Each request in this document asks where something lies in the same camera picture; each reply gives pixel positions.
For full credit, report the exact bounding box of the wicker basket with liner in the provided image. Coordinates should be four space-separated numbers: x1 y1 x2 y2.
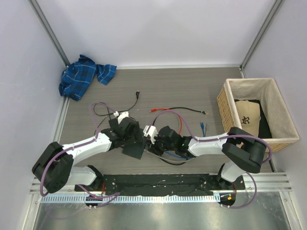
217 78 299 152

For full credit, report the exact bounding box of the black network switch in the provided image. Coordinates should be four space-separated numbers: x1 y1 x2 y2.
122 140 146 160

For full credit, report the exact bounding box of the red ethernet cable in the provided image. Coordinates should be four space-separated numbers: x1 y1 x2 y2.
149 108 184 135

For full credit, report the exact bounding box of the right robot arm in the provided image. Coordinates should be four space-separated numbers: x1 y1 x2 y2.
143 126 269 189

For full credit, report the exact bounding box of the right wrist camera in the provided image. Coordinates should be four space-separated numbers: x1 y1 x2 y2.
143 125 158 144

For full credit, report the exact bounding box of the blue plaid cloth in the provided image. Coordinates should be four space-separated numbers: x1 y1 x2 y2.
59 55 117 101

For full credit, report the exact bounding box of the beige cap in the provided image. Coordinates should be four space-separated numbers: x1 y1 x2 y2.
235 100 261 137

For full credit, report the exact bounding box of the blue ethernet cable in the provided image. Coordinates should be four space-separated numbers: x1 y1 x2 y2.
165 121 207 160

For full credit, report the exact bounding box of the black garment in basket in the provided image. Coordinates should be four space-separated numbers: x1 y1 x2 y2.
235 99 272 139

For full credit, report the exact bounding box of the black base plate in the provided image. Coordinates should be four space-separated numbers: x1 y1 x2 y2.
74 172 247 196

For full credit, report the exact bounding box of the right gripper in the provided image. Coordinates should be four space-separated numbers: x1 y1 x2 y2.
147 133 176 156

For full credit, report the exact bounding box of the black ethernet cable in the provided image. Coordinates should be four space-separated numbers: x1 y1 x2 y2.
160 107 209 166

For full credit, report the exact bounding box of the slotted cable duct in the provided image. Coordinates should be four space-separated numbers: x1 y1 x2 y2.
40 193 220 204

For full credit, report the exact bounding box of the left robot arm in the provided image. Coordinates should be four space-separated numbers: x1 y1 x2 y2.
32 116 142 196

